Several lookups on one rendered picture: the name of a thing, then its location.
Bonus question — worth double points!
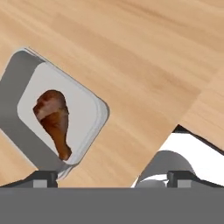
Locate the brown chicken drumstick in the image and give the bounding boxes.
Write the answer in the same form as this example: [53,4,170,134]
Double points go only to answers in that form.
[32,89,73,162]

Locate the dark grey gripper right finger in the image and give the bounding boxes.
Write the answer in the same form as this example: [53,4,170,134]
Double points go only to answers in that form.
[166,170,223,189]

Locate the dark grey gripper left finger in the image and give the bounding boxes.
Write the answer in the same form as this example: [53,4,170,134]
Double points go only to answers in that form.
[2,170,59,189]

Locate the grey meat container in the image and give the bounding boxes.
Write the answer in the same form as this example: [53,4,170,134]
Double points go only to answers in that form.
[0,47,110,179]

